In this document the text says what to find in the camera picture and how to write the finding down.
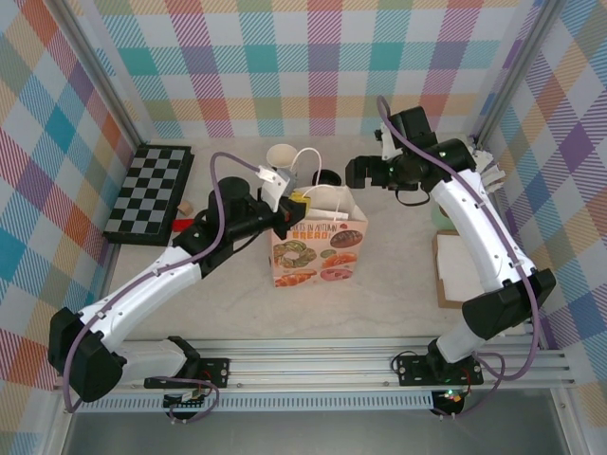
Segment printed paper takeout bag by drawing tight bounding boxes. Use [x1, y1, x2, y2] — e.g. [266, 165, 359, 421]
[270, 147, 369, 289]

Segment paper cup stack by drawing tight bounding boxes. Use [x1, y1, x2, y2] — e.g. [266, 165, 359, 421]
[266, 143, 298, 176]

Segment mint green holder cup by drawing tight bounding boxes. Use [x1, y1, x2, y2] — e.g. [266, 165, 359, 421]
[430, 206, 456, 228]

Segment white wrapped stick packets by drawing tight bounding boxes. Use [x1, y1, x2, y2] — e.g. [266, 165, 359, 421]
[467, 136, 505, 193]

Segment white paper napkin stack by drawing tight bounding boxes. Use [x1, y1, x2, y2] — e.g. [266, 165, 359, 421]
[436, 235, 475, 300]

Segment black grey chessboard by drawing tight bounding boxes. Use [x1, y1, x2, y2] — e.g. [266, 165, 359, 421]
[103, 145, 195, 247]

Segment brown cardboard napkin tray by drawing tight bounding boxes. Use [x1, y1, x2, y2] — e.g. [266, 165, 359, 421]
[431, 231, 475, 310]

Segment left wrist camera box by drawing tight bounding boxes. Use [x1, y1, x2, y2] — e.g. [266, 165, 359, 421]
[257, 164, 296, 213]

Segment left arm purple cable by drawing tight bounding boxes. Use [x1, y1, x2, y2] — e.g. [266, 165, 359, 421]
[61, 151, 267, 424]

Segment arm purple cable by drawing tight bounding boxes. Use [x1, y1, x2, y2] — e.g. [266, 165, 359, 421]
[377, 94, 542, 421]
[61, 151, 267, 424]

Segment aluminium rail frame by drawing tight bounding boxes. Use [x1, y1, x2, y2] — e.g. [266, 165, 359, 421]
[54, 321, 578, 392]

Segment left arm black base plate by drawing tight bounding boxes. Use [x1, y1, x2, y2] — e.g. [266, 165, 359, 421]
[144, 357, 231, 391]

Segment right aluminium corner post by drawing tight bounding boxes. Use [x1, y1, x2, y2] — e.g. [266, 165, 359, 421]
[471, 0, 565, 148]

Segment aluminium corner post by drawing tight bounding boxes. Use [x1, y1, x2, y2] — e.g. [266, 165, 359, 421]
[471, 0, 565, 148]
[45, 0, 153, 148]

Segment slotted grey cable duct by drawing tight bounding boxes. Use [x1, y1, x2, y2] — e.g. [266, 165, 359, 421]
[75, 395, 435, 412]

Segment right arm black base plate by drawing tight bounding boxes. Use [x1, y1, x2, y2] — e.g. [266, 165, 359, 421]
[395, 355, 485, 388]

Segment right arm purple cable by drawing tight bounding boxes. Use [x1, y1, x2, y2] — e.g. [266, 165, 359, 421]
[377, 94, 542, 421]

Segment left aluminium corner post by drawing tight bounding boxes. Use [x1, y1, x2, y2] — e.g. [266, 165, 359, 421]
[45, 0, 153, 148]

